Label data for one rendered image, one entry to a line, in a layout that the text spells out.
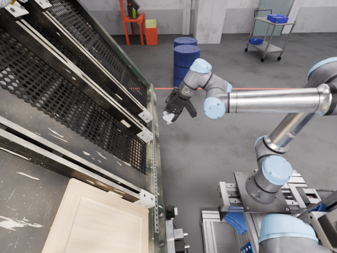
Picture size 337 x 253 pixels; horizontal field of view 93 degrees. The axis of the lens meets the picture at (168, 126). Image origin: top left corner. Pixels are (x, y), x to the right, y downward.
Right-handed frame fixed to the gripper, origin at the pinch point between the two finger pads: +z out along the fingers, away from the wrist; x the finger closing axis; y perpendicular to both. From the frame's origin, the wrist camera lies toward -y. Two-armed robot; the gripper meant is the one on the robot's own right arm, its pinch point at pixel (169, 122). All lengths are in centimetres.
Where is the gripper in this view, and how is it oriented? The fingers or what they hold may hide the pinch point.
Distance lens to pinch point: 86.8
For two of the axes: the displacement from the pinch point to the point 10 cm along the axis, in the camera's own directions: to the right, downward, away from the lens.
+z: -4.4, 6.4, 6.2
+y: -9.0, -3.5, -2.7
